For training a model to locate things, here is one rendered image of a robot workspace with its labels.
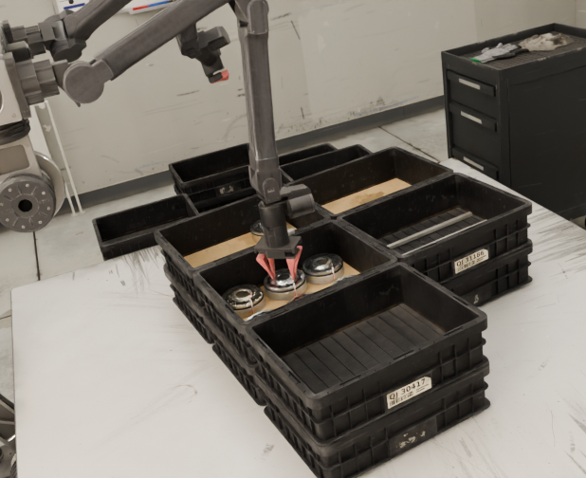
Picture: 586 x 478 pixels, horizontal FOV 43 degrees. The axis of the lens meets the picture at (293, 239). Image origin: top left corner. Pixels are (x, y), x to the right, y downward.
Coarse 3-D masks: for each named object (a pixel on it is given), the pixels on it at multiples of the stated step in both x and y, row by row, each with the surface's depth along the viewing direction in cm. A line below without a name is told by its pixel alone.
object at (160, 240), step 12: (228, 204) 211; (192, 216) 208; (204, 216) 208; (324, 216) 194; (168, 228) 204; (300, 228) 191; (156, 240) 201; (168, 252) 194; (240, 252) 184; (180, 264) 185; (204, 264) 182; (192, 276) 180
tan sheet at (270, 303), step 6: (348, 270) 188; (354, 270) 187; (342, 276) 186; (306, 282) 186; (264, 288) 186; (306, 288) 183; (312, 288) 183; (318, 288) 182; (270, 300) 181; (288, 300) 180; (270, 306) 178; (276, 306) 178; (246, 318) 176
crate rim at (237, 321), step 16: (320, 224) 191; (336, 224) 189; (368, 240) 179; (240, 256) 182; (384, 256) 172; (368, 272) 166; (208, 288) 170; (224, 304) 163; (288, 304) 159; (240, 320) 157; (256, 320) 156
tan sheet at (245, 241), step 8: (288, 224) 217; (248, 232) 216; (232, 240) 213; (240, 240) 212; (248, 240) 212; (208, 248) 211; (216, 248) 210; (224, 248) 209; (232, 248) 208; (240, 248) 208; (192, 256) 208; (200, 256) 207; (208, 256) 207; (216, 256) 206; (224, 256) 205; (192, 264) 204; (200, 264) 203
